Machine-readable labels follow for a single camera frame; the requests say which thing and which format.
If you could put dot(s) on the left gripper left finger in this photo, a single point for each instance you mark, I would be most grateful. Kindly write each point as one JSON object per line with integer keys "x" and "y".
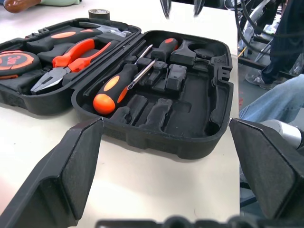
{"x": 59, "y": 171}

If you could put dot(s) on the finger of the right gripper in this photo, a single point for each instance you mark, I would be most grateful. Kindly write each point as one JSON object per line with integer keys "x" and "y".
{"x": 199, "y": 7}
{"x": 166, "y": 7}

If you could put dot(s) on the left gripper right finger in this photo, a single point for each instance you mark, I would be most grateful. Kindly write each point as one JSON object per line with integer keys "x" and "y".
{"x": 268, "y": 166}

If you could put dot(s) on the black plastic tool case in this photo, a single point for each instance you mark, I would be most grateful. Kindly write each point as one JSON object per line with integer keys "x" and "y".
{"x": 180, "y": 118}

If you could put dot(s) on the black tool with orange grip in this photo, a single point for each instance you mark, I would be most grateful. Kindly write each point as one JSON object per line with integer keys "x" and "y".
{"x": 63, "y": 35}

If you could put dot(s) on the silver robot body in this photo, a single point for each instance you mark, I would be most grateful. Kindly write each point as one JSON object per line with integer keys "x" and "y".
{"x": 285, "y": 133}

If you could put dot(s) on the small black orange screwdriver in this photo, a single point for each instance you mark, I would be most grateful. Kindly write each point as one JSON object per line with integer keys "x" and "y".
{"x": 166, "y": 47}

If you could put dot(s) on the clear bag of small parts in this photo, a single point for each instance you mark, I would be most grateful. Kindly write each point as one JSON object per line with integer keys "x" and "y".
{"x": 117, "y": 32}

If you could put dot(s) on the person in blue jeans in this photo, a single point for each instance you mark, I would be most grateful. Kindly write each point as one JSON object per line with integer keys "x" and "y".
{"x": 273, "y": 104}

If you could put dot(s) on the dark tape roll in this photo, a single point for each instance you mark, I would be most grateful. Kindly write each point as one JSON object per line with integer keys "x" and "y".
{"x": 98, "y": 14}

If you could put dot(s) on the person in dark trousers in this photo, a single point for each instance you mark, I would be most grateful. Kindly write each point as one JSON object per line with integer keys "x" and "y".
{"x": 287, "y": 35}

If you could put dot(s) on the large orange black screwdriver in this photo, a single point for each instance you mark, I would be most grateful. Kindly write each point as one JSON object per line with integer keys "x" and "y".
{"x": 111, "y": 90}

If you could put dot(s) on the pale green object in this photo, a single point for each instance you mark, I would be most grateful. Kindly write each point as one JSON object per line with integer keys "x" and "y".
{"x": 59, "y": 2}

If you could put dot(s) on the black orange tape measure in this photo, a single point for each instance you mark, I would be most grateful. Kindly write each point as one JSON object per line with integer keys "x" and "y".
{"x": 14, "y": 61}

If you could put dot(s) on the brown rounded object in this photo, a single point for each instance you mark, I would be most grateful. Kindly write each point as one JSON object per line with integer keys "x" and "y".
{"x": 19, "y": 6}

